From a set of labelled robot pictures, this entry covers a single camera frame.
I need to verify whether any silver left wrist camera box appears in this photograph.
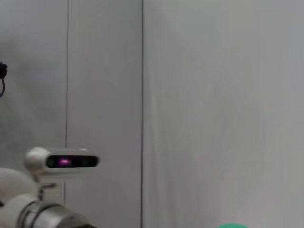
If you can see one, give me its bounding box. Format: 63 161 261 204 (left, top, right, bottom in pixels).
24 147 101 184

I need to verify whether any green-capped graduated test tube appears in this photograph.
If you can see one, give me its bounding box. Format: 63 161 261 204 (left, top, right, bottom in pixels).
215 223 249 228

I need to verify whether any black hanging background cable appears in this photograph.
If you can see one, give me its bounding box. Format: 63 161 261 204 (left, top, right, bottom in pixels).
0 60 9 97

